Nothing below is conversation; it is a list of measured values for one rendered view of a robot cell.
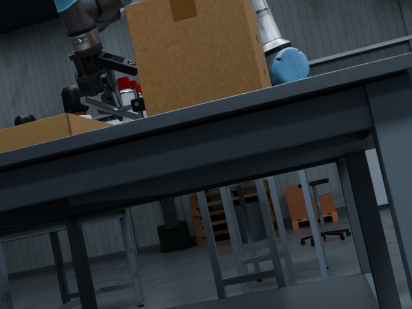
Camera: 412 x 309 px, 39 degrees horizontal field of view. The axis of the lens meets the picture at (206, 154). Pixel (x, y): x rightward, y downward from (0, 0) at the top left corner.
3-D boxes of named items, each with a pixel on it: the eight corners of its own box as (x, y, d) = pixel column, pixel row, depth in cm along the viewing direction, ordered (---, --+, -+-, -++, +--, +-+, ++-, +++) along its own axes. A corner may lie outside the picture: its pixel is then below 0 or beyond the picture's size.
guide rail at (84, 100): (192, 137, 228) (190, 133, 228) (194, 137, 228) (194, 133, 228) (81, 103, 122) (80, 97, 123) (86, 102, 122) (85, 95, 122)
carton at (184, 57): (185, 142, 147) (164, 39, 150) (279, 120, 143) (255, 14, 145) (149, 134, 118) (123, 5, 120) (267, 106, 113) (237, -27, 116)
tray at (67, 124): (17, 175, 122) (13, 157, 123) (134, 148, 118) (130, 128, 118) (-79, 175, 93) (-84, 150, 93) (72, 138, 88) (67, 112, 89)
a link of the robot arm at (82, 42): (99, 23, 150) (91, 32, 143) (105, 40, 152) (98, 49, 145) (72, 31, 152) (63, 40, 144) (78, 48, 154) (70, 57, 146)
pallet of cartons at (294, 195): (339, 214, 996) (330, 177, 1001) (338, 220, 889) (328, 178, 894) (293, 224, 1013) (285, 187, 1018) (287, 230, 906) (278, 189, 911)
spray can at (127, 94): (131, 151, 168) (117, 81, 169) (148, 147, 167) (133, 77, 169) (125, 150, 163) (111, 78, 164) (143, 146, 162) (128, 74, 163)
